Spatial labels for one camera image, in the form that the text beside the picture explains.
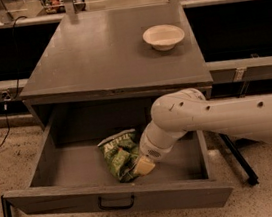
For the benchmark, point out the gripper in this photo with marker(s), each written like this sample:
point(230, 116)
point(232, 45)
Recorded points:
point(149, 150)

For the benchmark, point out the green jalapeno chip bag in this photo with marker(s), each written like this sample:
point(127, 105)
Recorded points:
point(120, 152)

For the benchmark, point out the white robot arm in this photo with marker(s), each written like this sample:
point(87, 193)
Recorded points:
point(174, 115)

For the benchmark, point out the grey open drawer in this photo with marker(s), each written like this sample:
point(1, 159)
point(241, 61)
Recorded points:
point(70, 171)

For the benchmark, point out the grey cabinet counter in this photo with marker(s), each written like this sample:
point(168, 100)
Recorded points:
point(100, 55)

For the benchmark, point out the black metal stand leg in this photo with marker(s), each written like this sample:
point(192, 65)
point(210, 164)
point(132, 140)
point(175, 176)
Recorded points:
point(253, 178)

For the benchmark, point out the white bowl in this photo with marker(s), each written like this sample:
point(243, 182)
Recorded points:
point(163, 37)

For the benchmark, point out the snack rack in background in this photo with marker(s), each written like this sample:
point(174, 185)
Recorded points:
point(57, 6)

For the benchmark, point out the black drawer handle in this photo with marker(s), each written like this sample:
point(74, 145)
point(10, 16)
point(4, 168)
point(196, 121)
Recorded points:
point(116, 204)

